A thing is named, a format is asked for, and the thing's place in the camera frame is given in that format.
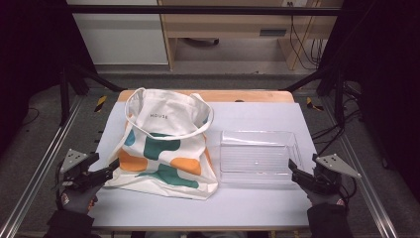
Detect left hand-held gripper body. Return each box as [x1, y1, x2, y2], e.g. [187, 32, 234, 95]
[58, 148, 101, 193]

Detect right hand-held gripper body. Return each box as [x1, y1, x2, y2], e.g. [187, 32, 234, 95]
[311, 153, 363, 197]

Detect clear plastic bin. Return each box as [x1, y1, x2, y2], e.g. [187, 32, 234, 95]
[219, 130, 305, 184]

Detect white tote bag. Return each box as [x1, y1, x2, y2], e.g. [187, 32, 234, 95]
[104, 86, 220, 201]

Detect person's right hand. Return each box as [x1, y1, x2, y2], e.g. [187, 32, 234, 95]
[304, 191, 348, 208]

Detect person's left hand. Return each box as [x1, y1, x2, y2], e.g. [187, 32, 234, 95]
[55, 185, 100, 214]

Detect yellow black tape marker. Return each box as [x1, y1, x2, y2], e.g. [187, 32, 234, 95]
[93, 94, 109, 114]
[305, 96, 325, 113]

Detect black metal stand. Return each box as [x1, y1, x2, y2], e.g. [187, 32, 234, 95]
[58, 63, 127, 127]
[279, 64, 347, 129]

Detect black curtain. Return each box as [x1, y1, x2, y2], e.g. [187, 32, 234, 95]
[317, 0, 420, 201]
[0, 0, 97, 157]

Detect white cabinet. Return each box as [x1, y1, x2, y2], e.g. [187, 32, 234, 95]
[66, 0, 169, 65]

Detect wooden desk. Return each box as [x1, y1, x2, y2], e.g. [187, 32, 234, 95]
[157, 0, 342, 71]

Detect left hand-held gripper cable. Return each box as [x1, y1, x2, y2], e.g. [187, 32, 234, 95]
[53, 161, 65, 201]

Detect hand-held gripper cable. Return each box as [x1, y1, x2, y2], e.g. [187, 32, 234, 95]
[339, 178, 359, 203]
[53, 161, 65, 201]

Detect right hand-held gripper cable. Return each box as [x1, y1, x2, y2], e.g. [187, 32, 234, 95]
[339, 178, 359, 203]

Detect black floor cables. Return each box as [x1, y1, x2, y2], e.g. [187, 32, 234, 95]
[310, 108, 364, 157]

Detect aluminium rail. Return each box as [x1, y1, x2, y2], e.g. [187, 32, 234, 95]
[0, 95, 84, 238]
[321, 98, 399, 238]

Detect thin black floor cable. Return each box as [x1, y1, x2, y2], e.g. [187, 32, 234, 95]
[19, 106, 42, 127]

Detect black cables by desk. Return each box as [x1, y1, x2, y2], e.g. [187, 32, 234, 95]
[287, 1, 329, 71]

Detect black horizontal frame bar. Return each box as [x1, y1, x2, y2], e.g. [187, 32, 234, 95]
[67, 4, 343, 17]

